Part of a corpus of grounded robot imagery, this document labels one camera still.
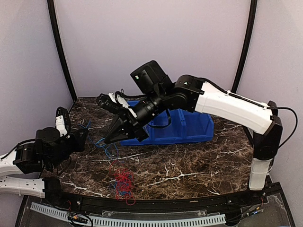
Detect red cable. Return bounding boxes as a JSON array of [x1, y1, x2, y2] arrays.
[[108, 159, 137, 206]]

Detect black front rail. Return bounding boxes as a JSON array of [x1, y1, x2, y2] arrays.
[[42, 183, 282, 214]]

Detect black frame post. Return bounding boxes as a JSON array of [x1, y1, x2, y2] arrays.
[[47, 0, 78, 102], [231, 0, 258, 93]]

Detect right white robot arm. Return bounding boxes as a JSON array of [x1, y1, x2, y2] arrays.
[[102, 60, 283, 205]]

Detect clear acrylic plate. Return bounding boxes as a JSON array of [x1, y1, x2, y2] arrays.
[[101, 210, 207, 220]]

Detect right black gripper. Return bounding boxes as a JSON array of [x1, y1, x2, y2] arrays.
[[102, 87, 167, 143]]

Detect left black frame post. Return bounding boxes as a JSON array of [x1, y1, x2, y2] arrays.
[[47, 0, 78, 102]]

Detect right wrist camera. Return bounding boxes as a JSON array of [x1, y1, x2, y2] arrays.
[[96, 93, 127, 114]]

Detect blue three-compartment plastic bin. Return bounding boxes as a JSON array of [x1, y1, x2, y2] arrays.
[[120, 109, 214, 146]]

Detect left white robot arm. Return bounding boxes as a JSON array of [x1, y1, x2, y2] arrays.
[[0, 127, 88, 206]]

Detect right black frame post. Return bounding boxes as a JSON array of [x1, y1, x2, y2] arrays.
[[231, 0, 258, 93]]

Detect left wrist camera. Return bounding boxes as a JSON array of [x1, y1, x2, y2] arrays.
[[55, 106, 71, 138]]

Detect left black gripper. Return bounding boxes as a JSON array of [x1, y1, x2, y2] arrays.
[[48, 128, 89, 170]]

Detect white slotted cable duct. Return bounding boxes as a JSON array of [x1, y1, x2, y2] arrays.
[[30, 202, 226, 227]]

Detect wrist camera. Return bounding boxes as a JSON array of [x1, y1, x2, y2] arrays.
[[55, 106, 71, 138], [96, 93, 127, 114]]

